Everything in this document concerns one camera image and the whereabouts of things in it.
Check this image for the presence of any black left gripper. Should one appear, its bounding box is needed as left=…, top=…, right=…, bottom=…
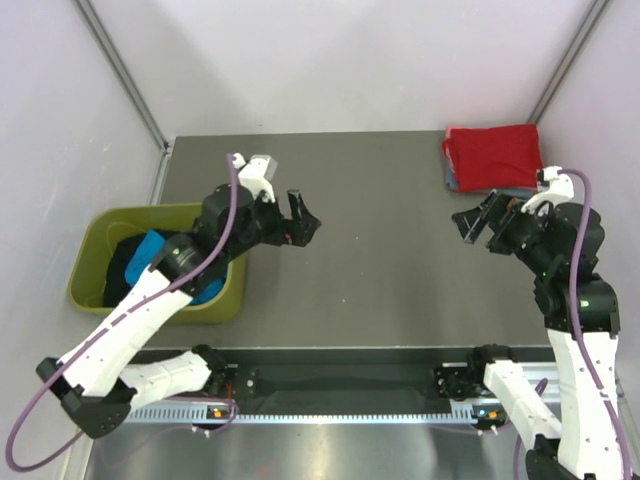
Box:
left=223, top=188, right=320, bottom=262

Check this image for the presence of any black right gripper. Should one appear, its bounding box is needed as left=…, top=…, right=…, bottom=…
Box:
left=451, top=187, right=556, bottom=273

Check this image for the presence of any red t shirt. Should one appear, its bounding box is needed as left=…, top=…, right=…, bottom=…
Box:
left=442, top=124, right=543, bottom=193

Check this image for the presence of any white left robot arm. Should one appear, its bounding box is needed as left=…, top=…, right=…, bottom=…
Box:
left=36, top=185, right=321, bottom=439

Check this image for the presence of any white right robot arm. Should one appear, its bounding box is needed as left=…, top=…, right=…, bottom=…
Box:
left=452, top=192, right=639, bottom=479

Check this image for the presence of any cyan t shirt in bin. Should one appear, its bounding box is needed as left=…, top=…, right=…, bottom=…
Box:
left=124, top=230, right=227, bottom=306

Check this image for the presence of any black t shirt in bin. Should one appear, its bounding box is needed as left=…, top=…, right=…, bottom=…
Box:
left=102, top=231, right=148, bottom=308

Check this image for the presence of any green plastic bin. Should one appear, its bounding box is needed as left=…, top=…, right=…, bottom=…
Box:
left=68, top=203, right=248, bottom=325

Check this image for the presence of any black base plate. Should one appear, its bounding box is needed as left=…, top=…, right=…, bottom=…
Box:
left=230, top=364, right=493, bottom=401

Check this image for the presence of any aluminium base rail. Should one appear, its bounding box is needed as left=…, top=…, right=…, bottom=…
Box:
left=121, top=342, right=561, bottom=431

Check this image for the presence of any right aluminium corner post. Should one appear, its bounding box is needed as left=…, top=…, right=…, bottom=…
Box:
left=527, top=0, right=613, bottom=125

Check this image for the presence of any aluminium corner post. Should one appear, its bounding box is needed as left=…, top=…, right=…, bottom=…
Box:
left=71, top=0, right=170, bottom=153
left=527, top=0, right=613, bottom=125

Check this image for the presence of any left aluminium corner post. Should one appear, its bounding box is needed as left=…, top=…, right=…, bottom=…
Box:
left=71, top=0, right=170, bottom=153

